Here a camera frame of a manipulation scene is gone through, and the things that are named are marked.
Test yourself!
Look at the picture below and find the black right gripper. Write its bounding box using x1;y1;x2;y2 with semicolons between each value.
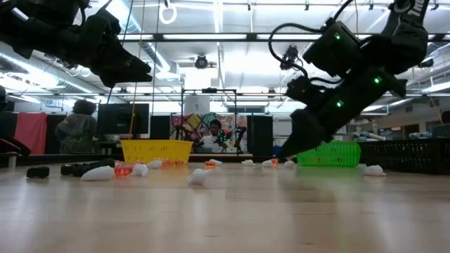
280;63;409;158

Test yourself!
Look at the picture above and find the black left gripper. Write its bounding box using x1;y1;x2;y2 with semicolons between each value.
0;3;154;89

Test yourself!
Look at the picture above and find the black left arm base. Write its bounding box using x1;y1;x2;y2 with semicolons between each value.
0;136;32;157

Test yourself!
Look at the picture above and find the green plastic basket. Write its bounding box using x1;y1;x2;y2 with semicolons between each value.
297;141;362;168

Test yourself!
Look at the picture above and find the black room panel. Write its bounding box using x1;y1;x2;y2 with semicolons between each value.
247;115;274;157
45;114;63;155
150;115;171;141

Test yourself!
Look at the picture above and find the black computer monitor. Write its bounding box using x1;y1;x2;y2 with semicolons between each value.
96;103;150;135

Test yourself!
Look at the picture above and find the white tube bundle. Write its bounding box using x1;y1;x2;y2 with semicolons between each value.
353;131;386;141

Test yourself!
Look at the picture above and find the person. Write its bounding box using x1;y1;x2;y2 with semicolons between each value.
198;119;229;154
55;99;98;155

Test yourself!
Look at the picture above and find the white board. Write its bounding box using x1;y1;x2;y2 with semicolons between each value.
184;95;211;115

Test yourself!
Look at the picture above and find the yellow plastic basket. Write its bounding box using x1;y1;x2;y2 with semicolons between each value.
119;139;194;164

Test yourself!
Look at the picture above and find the colourful patchwork quilt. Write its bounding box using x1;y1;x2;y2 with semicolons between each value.
169;112;248;141

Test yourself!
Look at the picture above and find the black plastic basket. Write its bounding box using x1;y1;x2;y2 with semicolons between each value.
357;138;450;176

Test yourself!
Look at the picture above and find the black overhead beam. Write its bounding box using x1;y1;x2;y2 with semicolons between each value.
121;33;450;43

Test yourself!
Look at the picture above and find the red hanging cloth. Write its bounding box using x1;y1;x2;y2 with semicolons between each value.
14;112;49;155

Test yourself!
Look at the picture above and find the yellow hanging rope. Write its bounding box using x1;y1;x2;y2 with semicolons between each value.
128;0;146;141

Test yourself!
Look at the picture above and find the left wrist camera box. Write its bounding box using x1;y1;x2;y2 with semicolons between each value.
84;8;122;45

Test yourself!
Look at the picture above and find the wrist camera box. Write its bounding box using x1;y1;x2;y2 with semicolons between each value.
302;20;363;77
84;8;122;45

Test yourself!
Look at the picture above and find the white hanging ring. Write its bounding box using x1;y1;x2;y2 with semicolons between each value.
158;0;178;25

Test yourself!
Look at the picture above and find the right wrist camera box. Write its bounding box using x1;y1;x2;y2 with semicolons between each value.
302;20;363;77

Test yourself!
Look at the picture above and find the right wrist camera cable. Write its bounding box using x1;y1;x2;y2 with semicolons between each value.
268;0;354;87

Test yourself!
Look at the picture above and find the black table edge rail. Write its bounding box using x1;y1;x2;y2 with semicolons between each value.
0;153;296;166

